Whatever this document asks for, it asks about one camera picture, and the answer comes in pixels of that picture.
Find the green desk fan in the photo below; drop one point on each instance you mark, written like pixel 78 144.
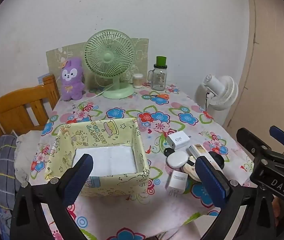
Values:
pixel 109 57

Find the glass jar mug green lid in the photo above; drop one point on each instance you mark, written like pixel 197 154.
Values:
pixel 160 78

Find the black round disc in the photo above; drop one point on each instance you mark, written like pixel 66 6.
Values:
pixel 218 160

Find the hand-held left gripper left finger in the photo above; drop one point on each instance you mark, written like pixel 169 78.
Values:
pixel 78 180

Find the white round earbud case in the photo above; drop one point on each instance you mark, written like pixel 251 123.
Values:
pixel 178 161

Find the white remote control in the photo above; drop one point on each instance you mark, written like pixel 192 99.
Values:
pixel 198 150

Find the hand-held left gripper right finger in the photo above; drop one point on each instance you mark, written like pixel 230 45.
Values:
pixel 212 182

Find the white pillow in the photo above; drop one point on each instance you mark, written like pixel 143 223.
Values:
pixel 26 150

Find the floral tablecloth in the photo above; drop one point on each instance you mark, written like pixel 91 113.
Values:
pixel 132 210

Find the small black round object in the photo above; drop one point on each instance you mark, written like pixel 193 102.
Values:
pixel 168 152

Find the white standing fan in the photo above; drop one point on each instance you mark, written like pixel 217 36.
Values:
pixel 222 92

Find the wooden chair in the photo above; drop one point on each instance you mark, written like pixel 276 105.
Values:
pixel 14 102

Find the cartoon plush pouch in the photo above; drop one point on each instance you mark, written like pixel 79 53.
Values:
pixel 188 168

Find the beige door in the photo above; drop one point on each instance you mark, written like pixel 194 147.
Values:
pixel 274 55

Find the person's right hand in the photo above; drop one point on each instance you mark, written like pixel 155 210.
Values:
pixel 278 207

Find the cotton swab jar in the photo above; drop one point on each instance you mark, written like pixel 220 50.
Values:
pixel 138 81

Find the yellow printed fabric storage box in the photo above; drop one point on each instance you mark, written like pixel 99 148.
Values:
pixel 122 130

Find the patterned cardboard sheet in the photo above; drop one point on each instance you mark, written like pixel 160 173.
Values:
pixel 56 60

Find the purple plush toy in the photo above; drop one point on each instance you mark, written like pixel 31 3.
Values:
pixel 72 80

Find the small white charger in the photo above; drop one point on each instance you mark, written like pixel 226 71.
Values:
pixel 175 180

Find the large white charger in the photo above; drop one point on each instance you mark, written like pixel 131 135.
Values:
pixel 178 140

